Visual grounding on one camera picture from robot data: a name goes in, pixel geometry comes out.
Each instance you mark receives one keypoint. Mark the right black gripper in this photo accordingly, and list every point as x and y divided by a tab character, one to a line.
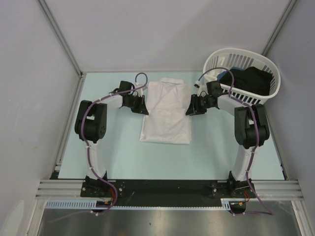
194	108

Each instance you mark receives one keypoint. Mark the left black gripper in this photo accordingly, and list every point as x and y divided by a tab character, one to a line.
141	108

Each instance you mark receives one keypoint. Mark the white long sleeve shirt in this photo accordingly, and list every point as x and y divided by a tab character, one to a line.
167	102

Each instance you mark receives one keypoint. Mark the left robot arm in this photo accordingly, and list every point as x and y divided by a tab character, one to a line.
91	126

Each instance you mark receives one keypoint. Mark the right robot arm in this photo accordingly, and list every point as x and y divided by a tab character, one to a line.
251	130

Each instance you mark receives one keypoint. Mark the blue shirt in basket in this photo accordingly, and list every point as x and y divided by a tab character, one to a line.
225	72

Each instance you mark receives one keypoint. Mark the white plastic laundry basket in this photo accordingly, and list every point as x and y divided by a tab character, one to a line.
223	59

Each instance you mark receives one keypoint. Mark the black shirt in basket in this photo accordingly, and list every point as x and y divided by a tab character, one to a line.
253	80

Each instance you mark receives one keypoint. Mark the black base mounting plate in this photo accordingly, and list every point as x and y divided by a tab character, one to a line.
166	193

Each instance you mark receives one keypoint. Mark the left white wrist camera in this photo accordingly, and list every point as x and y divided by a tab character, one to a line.
139	90

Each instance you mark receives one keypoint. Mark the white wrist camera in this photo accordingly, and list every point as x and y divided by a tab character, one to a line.
139	90
201	88

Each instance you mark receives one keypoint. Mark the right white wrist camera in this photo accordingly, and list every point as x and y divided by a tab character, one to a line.
201	88

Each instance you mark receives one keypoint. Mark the blue slotted cable duct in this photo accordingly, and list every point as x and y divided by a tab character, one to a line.
71	204

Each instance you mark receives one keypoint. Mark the left aluminium corner post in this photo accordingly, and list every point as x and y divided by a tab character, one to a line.
52	22

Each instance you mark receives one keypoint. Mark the aluminium corner post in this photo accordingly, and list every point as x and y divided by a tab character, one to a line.
52	22
280	24

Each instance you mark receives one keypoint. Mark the aluminium frame rail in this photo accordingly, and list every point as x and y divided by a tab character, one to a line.
267	190

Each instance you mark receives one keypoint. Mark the right aluminium corner post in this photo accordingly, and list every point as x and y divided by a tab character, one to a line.
280	24

